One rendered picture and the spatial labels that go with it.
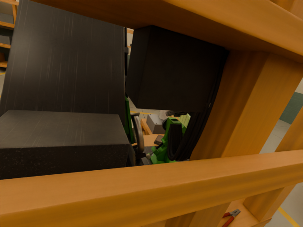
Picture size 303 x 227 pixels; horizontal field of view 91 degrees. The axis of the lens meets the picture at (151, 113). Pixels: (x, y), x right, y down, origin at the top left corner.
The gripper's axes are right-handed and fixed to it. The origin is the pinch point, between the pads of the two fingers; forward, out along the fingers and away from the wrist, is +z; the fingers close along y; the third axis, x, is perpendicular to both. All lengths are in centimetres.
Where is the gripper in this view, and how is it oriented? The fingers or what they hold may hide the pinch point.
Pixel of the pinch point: (169, 113)
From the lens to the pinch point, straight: 68.8
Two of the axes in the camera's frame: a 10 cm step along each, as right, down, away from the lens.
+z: -9.4, 1.9, -2.9
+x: 2.8, 9.2, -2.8
